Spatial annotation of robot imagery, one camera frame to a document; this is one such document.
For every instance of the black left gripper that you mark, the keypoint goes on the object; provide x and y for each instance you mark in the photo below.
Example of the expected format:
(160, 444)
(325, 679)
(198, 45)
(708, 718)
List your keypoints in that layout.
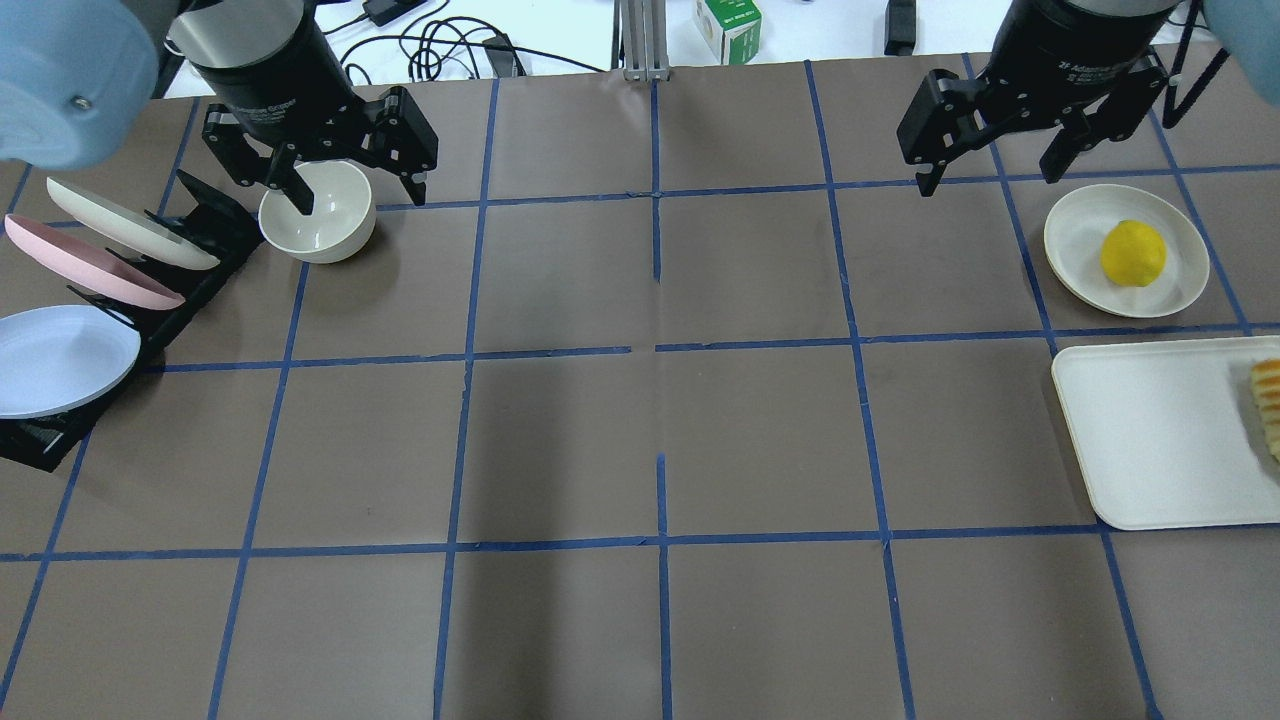
(277, 72)

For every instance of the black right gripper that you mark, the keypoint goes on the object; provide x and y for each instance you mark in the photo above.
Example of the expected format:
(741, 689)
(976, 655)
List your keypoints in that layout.
(1070, 50)

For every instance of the cream ceramic bowl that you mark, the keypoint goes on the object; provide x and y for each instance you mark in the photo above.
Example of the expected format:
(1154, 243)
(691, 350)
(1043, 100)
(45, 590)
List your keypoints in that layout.
(340, 224)

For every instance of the yellow lemon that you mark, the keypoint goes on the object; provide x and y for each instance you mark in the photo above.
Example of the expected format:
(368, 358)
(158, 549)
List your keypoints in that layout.
(1133, 254)

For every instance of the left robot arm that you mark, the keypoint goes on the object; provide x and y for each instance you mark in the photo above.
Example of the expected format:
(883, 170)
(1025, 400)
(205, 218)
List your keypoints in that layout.
(77, 73)

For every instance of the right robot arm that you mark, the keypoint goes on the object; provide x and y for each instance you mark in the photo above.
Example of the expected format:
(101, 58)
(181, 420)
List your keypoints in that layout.
(1215, 31)

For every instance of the cream round plate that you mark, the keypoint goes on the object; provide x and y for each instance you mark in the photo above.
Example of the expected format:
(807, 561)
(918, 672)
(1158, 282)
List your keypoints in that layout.
(1074, 232)

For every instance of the black power adapter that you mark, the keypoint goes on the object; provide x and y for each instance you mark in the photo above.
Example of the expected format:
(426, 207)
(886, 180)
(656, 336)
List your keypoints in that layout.
(899, 27)

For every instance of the cream plate in rack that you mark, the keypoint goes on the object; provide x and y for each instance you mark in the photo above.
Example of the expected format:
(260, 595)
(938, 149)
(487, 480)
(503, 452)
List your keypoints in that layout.
(129, 228)

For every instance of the pink plate in rack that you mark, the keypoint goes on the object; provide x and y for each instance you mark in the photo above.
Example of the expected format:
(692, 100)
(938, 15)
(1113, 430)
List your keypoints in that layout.
(89, 266)

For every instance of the green white carton box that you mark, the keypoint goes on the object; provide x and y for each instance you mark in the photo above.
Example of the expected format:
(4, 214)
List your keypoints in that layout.
(732, 29)

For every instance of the light blue plate in rack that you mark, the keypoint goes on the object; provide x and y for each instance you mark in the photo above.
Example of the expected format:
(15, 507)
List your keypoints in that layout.
(57, 358)

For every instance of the white rectangular tray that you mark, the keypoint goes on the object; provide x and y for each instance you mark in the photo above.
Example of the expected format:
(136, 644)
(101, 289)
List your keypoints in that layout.
(1166, 433)

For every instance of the sliced yellow bread loaf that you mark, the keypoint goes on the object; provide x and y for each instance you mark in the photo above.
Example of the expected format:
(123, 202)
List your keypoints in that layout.
(1265, 396)

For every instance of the black dish rack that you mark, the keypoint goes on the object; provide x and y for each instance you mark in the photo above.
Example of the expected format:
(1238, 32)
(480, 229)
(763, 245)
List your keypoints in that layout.
(218, 225)

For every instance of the aluminium frame post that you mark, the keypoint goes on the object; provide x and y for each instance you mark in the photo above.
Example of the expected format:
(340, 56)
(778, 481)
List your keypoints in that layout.
(639, 45)

